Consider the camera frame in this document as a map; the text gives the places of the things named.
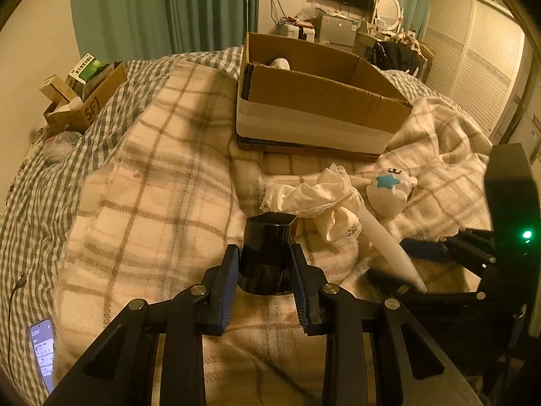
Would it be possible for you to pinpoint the black charging cable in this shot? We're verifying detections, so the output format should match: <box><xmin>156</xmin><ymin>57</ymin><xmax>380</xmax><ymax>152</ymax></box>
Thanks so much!
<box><xmin>7</xmin><ymin>273</ymin><xmax>28</xmax><ymax>375</ymax></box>

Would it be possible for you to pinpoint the silver mini fridge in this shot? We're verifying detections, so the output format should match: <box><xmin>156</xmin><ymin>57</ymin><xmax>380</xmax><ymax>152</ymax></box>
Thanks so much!
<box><xmin>316</xmin><ymin>13</ymin><xmax>358</xmax><ymax>47</ymax></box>

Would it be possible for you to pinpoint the cream plaid blanket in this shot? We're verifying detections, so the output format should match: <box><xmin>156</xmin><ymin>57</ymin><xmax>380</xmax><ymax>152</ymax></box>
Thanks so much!
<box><xmin>54</xmin><ymin>56</ymin><xmax>496</xmax><ymax>406</ymax></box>

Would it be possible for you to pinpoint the white small appliance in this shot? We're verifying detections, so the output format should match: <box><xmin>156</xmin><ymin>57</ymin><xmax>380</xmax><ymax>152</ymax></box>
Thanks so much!
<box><xmin>282</xmin><ymin>23</ymin><xmax>317</xmax><ymax>42</ymax></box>

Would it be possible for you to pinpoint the white oval vanity mirror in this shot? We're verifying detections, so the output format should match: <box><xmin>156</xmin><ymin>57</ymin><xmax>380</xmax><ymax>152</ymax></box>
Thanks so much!
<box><xmin>374</xmin><ymin>0</ymin><xmax>403</xmax><ymax>33</ymax></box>

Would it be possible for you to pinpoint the large cardboard box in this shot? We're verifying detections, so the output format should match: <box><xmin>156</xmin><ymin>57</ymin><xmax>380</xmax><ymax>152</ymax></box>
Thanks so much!
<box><xmin>235</xmin><ymin>32</ymin><xmax>414</xmax><ymax>162</ymax></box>

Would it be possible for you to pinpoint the small printed cardboard box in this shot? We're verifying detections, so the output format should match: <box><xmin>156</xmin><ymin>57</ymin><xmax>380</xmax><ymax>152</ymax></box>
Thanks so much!
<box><xmin>43</xmin><ymin>61</ymin><xmax>128</xmax><ymax>137</ymax></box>

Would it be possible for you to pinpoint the white louvred wardrobe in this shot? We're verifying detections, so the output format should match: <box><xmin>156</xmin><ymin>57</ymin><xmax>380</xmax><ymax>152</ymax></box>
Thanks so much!
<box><xmin>422</xmin><ymin>0</ymin><xmax>534</xmax><ymax>137</ymax></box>

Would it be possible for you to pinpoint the small beige carton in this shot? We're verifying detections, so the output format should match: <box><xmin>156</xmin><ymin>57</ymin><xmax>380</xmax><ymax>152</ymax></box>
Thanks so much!
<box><xmin>39</xmin><ymin>75</ymin><xmax>71</xmax><ymax>105</ymax></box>

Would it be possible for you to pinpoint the clear plastic bag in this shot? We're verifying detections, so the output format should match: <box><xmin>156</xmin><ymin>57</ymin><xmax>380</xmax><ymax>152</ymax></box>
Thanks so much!
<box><xmin>43</xmin><ymin>131</ymin><xmax>84</xmax><ymax>165</ymax></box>

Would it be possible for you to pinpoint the smartphone with lit screen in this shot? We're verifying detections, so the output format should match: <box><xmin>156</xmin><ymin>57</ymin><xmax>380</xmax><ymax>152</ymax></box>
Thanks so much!
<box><xmin>29</xmin><ymin>317</ymin><xmax>58</xmax><ymax>395</ymax></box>

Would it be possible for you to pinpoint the white plush star wand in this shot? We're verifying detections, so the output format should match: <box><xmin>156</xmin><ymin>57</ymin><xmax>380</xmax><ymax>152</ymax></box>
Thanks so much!
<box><xmin>358</xmin><ymin>168</ymin><xmax>427</xmax><ymax>292</ymax></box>

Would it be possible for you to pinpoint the grey gingham bed sheet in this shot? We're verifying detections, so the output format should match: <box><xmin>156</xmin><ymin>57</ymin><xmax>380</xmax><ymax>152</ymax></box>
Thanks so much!
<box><xmin>0</xmin><ymin>46</ymin><xmax>480</xmax><ymax>406</ymax></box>

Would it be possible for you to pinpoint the white lace cloth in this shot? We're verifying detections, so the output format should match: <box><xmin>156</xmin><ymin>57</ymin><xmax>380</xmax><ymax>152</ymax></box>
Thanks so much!
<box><xmin>259</xmin><ymin>162</ymin><xmax>365</xmax><ymax>245</ymax></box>

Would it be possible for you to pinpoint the green and white carton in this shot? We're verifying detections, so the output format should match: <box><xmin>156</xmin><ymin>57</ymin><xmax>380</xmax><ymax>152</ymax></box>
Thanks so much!
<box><xmin>66</xmin><ymin>53</ymin><xmax>112</xmax><ymax>86</ymax></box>

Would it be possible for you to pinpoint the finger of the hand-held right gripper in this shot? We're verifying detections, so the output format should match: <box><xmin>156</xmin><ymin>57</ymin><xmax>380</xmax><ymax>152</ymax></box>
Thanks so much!
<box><xmin>399</xmin><ymin>229</ymin><xmax>497</xmax><ymax>268</ymax></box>
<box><xmin>367</xmin><ymin>267</ymin><xmax>487</xmax><ymax>307</ymax></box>

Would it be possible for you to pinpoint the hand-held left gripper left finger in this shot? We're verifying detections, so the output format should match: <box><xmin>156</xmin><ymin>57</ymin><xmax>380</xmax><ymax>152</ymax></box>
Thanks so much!
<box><xmin>44</xmin><ymin>244</ymin><xmax>241</xmax><ymax>406</ymax></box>

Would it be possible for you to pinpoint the black hexagonal cup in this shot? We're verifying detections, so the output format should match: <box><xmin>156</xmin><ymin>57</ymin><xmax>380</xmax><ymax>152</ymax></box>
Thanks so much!
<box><xmin>245</xmin><ymin>214</ymin><xmax>298</xmax><ymax>295</ymax></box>

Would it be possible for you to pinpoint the black bag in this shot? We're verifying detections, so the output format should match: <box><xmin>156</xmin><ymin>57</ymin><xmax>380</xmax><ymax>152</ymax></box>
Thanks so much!
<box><xmin>365</xmin><ymin>40</ymin><xmax>420</xmax><ymax>71</ymax></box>

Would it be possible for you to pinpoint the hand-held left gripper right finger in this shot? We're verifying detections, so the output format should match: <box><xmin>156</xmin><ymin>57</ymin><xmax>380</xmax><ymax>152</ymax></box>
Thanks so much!
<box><xmin>288</xmin><ymin>245</ymin><xmax>483</xmax><ymax>406</ymax></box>

